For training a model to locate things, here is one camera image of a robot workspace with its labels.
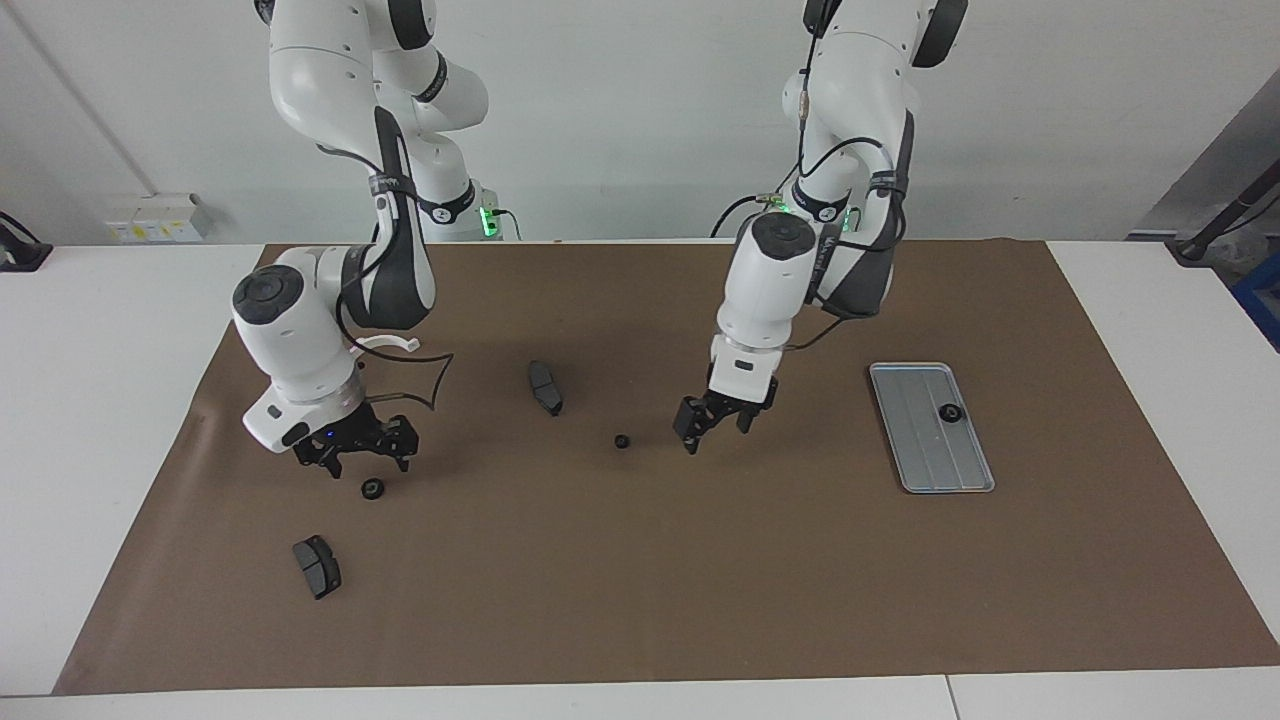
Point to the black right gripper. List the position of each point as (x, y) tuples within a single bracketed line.
[(365, 430)]

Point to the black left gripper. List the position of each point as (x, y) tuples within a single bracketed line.
[(720, 408)]

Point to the large black bearing gear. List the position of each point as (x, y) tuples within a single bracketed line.
[(372, 489), (952, 413)]

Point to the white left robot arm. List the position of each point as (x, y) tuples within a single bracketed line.
[(770, 290)]

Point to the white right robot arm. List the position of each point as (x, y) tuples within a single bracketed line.
[(300, 340)]

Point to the grey metal tray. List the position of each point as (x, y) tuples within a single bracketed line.
[(930, 475)]

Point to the dark grey brake pad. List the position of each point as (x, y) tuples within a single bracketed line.
[(317, 567), (545, 388)]

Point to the brown table mat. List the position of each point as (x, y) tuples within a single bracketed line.
[(700, 560)]

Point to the black table clamp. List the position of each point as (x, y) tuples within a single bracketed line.
[(22, 255)]

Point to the black stand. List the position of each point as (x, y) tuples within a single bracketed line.
[(1200, 245)]

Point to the blue box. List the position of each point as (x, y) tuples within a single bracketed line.
[(1265, 300)]

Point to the grey slanted panel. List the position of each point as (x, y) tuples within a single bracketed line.
[(1230, 150)]

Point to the white curved plastic bracket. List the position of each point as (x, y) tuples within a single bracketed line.
[(400, 343)]

